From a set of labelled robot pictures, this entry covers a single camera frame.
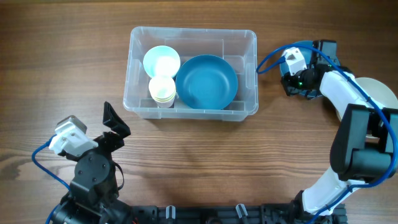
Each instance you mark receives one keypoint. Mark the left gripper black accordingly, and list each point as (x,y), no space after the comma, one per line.
(112,117)

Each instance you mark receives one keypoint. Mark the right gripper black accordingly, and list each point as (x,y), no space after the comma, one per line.
(287,86)

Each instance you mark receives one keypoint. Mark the pink cup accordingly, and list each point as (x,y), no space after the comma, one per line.
(165,104)

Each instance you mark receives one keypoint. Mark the cream pale yellow cup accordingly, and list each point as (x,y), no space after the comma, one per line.
(162,87)

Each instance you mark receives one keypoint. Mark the cream beige plate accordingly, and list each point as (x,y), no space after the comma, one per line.
(382,93)

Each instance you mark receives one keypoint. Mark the light blue bowl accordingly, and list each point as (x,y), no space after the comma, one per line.
(161,60)

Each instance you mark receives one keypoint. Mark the dark blue plate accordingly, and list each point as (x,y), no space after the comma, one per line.
(207,82)
(315,60)

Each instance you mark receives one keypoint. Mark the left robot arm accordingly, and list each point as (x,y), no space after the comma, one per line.
(93,192)

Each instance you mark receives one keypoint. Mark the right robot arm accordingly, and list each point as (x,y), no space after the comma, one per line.
(364,150)

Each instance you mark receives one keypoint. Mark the clear plastic storage container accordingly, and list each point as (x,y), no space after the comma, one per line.
(237,47)

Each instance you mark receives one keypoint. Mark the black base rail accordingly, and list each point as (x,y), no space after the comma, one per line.
(262,214)

